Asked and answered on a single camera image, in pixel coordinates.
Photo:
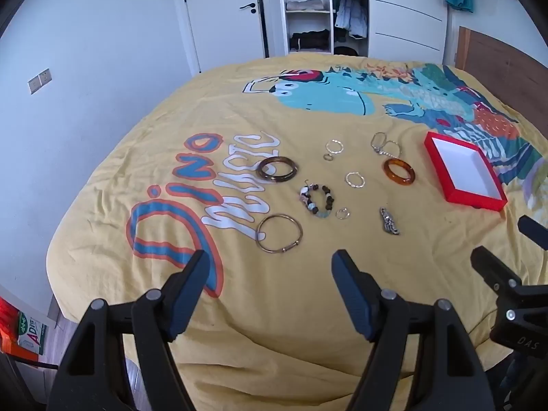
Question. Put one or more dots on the wooden headboard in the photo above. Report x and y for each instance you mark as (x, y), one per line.
(501, 64)

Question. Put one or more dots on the silver hoop earring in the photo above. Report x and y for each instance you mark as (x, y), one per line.
(347, 182)
(338, 150)

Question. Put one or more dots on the thin metal bangle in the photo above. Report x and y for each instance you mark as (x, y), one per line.
(287, 248)

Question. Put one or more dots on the yellow dinosaur printed blanket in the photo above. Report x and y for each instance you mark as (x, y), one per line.
(265, 274)

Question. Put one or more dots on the white wardrobe door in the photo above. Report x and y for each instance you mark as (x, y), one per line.
(406, 8)

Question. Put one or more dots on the dark folded clothes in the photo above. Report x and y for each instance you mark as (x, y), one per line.
(308, 39)

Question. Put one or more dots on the green white carton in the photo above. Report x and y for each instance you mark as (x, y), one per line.
(32, 334)

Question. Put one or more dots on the white shelf unit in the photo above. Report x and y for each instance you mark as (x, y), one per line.
(306, 19)

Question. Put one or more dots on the wall switch panel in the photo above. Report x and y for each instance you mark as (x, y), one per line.
(40, 80)

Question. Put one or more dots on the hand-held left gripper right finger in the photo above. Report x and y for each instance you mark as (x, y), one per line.
(349, 293)

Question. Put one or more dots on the light folded clothes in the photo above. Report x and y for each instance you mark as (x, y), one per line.
(304, 4)

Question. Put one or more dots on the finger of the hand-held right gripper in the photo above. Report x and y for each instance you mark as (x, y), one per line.
(534, 231)
(492, 265)

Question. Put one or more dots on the red orange package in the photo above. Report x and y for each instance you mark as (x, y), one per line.
(8, 329)

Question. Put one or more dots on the red jewelry box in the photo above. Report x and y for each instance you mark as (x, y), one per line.
(462, 167)

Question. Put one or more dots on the black bag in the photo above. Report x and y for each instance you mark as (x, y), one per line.
(344, 50)

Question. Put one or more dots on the amber bangle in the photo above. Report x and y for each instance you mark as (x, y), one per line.
(387, 175)

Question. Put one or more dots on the hanging jackets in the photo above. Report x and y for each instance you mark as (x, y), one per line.
(351, 8)

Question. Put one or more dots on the dark brown bangle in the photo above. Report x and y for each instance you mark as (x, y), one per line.
(260, 170)

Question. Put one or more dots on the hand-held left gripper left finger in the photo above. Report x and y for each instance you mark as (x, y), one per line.
(190, 297)

